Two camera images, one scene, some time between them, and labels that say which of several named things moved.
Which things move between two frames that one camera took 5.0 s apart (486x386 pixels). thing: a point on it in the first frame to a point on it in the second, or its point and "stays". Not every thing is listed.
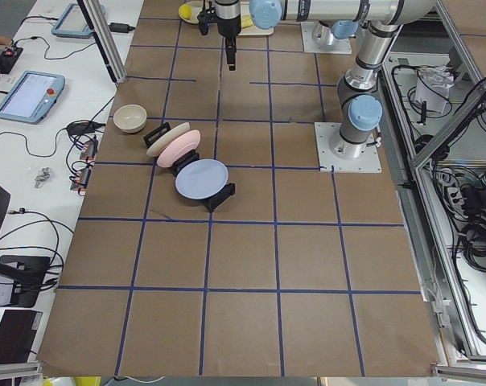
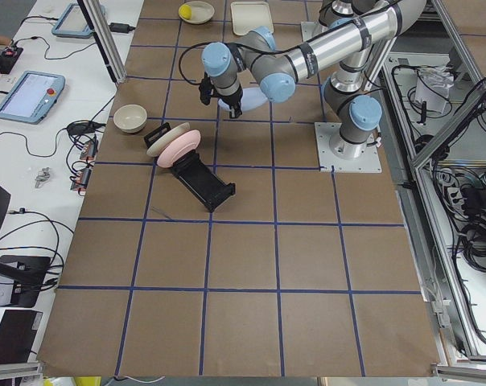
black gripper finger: x=231 y=51 to x=233 y=100
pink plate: x=187 y=142 stays
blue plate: x=201 y=178 to x=252 y=99
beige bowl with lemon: x=190 y=10 stays
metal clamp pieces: x=43 y=174 stays
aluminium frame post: x=100 y=27 stays
